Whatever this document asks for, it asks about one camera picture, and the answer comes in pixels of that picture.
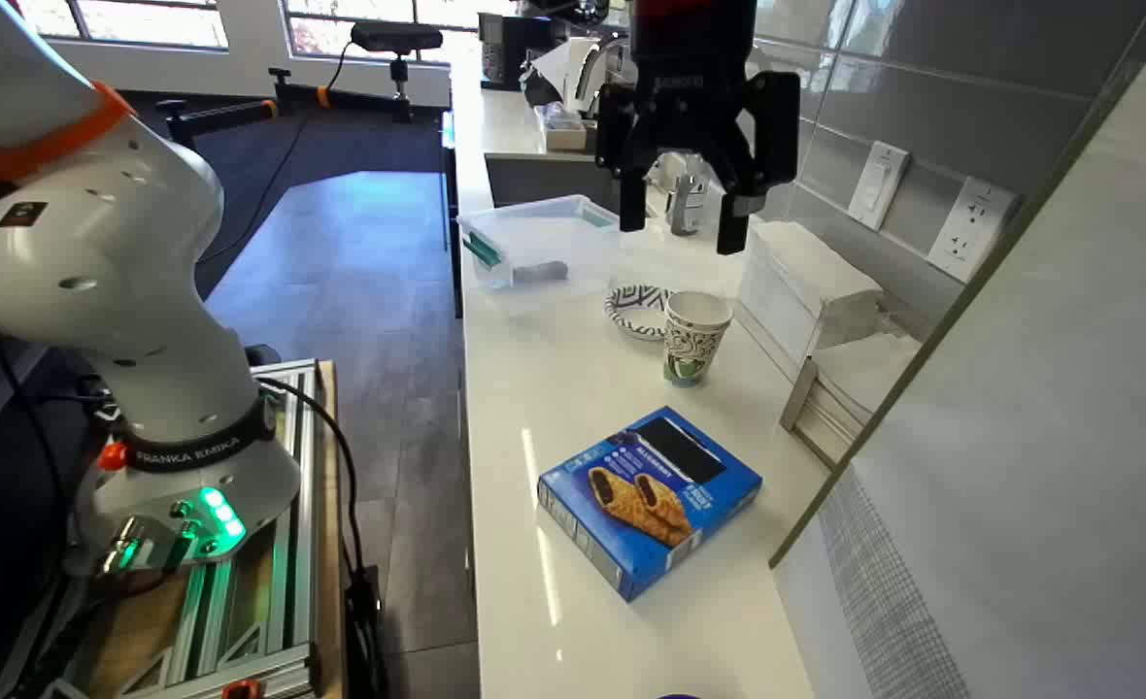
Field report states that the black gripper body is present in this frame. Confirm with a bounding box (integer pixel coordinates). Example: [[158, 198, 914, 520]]
[[630, 0, 758, 158]]

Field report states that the green patterned paper cup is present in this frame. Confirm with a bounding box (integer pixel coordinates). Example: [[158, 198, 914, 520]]
[[659, 311, 729, 391], [659, 286, 738, 331]]

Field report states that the clear pump bottle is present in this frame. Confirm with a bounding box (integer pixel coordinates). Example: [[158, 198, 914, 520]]
[[666, 157, 716, 239]]

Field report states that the black coffee machine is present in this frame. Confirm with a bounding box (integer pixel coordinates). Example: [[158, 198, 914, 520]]
[[476, 8, 564, 92]]

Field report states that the clear plastic storage bin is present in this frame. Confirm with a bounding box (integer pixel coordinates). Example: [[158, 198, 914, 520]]
[[459, 204, 604, 299]]

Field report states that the white napkin dispenser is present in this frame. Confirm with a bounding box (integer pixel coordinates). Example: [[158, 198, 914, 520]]
[[733, 219, 890, 377]]

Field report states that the blue white patterned bowl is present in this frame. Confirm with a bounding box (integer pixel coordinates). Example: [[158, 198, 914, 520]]
[[608, 278, 672, 344]]

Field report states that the blue snack bar box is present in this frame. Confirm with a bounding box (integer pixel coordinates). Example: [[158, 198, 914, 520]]
[[532, 404, 766, 604]]

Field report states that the white wall outlet plate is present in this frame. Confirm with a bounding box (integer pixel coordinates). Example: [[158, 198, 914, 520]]
[[842, 137, 918, 236], [924, 172, 1017, 286]]

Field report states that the black camera on tripod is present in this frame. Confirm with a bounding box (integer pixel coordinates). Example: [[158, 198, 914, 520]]
[[345, 17, 451, 124]]

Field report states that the black stand cable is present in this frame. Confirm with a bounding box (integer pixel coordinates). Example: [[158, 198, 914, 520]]
[[258, 368, 390, 699]]

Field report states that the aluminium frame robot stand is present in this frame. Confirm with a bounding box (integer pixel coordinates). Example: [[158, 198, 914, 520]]
[[0, 359, 349, 699]]

